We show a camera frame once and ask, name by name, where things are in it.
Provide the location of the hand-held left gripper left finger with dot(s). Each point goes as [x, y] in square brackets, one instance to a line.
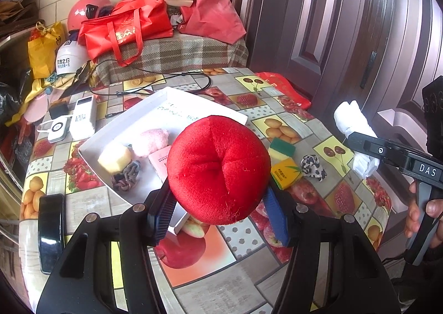
[162, 210]

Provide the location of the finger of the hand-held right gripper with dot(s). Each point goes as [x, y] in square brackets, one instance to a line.
[377, 150]
[425, 168]

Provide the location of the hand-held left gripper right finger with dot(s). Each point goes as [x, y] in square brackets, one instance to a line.
[277, 220]

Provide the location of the white towel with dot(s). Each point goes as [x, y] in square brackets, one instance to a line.
[353, 120]

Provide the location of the red plush apple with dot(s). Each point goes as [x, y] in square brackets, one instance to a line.
[218, 168]

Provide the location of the white cardboard box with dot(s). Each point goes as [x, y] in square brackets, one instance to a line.
[155, 106]

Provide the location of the person's right hand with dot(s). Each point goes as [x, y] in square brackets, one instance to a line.
[435, 210]

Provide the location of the pink tissue packet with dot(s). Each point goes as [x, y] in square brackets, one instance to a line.
[161, 165]

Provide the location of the yellow tissue packet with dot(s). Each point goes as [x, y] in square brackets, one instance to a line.
[285, 173]

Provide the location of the black and white scrunchie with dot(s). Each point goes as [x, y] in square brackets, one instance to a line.
[311, 166]

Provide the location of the pink fluffy cloth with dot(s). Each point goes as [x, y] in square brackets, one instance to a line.
[150, 142]

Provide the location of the pale yellow foam sponge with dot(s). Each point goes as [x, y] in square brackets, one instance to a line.
[114, 160]

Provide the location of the green and yellow scouring sponge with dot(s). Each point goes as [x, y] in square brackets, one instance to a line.
[282, 147]

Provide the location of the red plastic gift bag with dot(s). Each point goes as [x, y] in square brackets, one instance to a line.
[287, 88]

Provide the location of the black smartphone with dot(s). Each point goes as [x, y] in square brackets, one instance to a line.
[52, 231]

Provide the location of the large white power bank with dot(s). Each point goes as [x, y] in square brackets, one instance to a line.
[83, 116]

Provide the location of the small white power bank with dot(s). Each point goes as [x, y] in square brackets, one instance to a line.
[57, 128]

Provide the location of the brown panelled door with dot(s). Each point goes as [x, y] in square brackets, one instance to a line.
[328, 23]

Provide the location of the black charger block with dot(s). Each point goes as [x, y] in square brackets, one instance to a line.
[59, 109]

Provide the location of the plaid cloth cover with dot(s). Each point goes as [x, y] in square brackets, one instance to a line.
[180, 54]

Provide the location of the pink plastic item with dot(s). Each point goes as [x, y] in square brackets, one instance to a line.
[36, 109]

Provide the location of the white helmet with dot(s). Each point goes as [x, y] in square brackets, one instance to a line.
[69, 57]

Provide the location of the red fabric tote bag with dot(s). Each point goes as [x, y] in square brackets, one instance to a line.
[131, 23]

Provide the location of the black plastic bag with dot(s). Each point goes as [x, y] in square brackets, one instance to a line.
[14, 92]

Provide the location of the yellow shopping bag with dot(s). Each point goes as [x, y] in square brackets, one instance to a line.
[43, 50]

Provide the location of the red cloth bag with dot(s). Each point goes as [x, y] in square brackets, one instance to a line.
[214, 12]

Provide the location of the pink helmet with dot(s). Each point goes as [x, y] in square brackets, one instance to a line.
[83, 9]

